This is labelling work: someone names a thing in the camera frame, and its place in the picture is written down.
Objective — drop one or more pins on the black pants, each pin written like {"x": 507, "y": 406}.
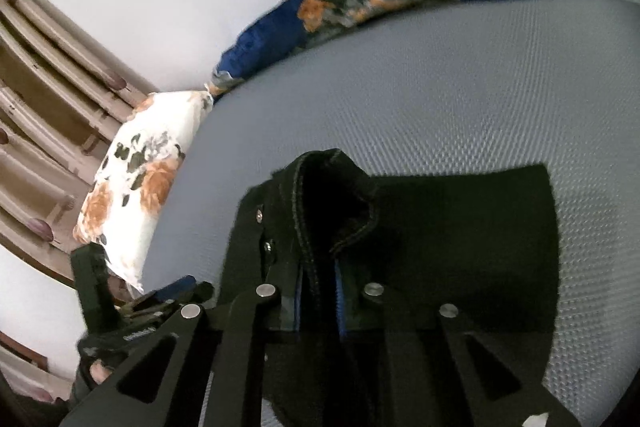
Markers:
{"x": 450, "y": 232}

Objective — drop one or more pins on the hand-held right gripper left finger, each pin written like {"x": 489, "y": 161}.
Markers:
{"x": 298, "y": 307}

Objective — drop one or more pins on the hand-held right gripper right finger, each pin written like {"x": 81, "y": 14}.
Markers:
{"x": 340, "y": 303}

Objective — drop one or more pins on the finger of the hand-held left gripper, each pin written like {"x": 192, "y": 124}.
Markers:
{"x": 90, "y": 277}
{"x": 172, "y": 288}

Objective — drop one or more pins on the grey textured bed sheet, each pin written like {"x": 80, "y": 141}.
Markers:
{"x": 400, "y": 82}

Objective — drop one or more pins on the white floral pillow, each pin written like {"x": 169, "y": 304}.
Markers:
{"x": 135, "y": 187}

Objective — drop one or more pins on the person's left hand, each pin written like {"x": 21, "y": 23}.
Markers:
{"x": 101, "y": 372}

